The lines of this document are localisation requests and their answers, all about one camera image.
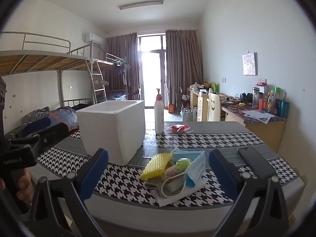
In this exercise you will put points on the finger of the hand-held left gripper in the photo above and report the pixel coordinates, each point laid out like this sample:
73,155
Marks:
37,124
49,134

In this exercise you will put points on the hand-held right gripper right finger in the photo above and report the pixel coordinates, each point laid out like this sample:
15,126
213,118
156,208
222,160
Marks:
222,175

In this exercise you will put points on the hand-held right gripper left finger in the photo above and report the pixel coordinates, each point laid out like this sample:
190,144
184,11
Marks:
95,175

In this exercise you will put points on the blue face mask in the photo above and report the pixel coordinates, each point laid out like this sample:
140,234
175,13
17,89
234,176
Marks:
195,165

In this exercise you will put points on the green plastic bag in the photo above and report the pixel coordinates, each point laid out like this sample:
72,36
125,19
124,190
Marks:
181,164

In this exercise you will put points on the white foam box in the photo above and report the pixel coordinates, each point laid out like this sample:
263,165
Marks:
111,133

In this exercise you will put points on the white foam strip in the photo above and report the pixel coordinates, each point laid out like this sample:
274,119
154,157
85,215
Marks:
174,185

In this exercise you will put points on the white tissue paper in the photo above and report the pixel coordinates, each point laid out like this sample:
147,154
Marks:
177,198

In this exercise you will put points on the grey cloth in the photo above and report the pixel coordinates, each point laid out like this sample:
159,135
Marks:
153,184

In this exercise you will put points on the yellow mesh sponge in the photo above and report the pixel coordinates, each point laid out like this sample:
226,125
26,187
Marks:
155,165

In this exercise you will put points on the person's left hand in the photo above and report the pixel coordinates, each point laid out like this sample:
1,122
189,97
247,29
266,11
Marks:
22,185

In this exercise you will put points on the blue patterned blanket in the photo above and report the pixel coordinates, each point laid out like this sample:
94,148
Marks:
61,116

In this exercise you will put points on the houndstooth tablecloth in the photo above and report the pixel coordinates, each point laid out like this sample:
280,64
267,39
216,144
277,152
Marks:
222,138

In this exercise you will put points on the black phone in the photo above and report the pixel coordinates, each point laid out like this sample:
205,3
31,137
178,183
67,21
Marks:
256,161

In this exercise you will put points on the wooden desk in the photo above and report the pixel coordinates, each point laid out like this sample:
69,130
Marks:
266,133

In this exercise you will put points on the red snack packet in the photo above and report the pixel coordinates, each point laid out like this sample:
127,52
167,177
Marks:
178,128

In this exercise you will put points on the metal bunk bed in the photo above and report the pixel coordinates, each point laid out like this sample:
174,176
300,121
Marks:
116,61
37,59

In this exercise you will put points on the plain wooden chair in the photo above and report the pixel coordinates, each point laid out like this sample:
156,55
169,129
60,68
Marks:
202,108

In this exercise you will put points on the waste bin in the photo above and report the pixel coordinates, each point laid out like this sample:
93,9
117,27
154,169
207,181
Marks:
186,115

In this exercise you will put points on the printed papers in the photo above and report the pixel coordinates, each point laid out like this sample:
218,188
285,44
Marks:
259,116

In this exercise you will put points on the metal bed ladder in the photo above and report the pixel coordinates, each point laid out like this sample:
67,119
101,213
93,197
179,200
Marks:
98,79

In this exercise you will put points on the black headphones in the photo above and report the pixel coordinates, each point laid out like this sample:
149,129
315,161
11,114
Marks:
245,98

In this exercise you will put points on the orange box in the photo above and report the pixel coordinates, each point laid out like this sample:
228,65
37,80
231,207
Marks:
171,108

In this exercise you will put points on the cluster of toiletry bottles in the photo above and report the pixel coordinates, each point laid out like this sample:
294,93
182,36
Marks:
271,103

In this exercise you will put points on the white pump bottle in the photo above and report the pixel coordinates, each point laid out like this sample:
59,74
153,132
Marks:
159,113

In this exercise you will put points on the green box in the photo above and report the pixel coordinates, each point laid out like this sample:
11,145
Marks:
214,87

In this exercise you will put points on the hanging dark clothes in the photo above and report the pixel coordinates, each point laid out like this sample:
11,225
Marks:
121,71

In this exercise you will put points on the white air conditioner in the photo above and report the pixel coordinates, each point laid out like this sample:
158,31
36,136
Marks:
93,39

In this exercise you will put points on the brown curtain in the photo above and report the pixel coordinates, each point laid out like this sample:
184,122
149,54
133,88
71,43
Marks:
123,51
184,66

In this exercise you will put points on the glass balcony door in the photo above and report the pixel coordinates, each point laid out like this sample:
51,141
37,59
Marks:
153,74

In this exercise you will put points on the ceiling tube light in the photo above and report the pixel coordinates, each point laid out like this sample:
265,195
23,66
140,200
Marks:
140,5

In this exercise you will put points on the wide white wall socket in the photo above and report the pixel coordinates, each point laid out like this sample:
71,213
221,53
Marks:
261,80

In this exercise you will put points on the wall poster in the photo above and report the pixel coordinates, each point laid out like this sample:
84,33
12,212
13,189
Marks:
249,64

